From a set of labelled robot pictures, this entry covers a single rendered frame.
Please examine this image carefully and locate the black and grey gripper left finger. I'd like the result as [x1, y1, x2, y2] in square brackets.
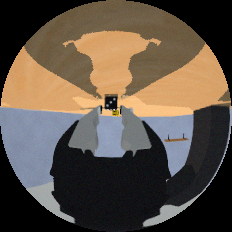
[50, 105, 103, 177]

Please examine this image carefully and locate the yellow die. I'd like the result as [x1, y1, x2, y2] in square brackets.
[112, 110, 119, 116]

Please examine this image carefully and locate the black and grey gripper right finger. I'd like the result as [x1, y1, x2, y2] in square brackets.
[120, 105, 171, 180]

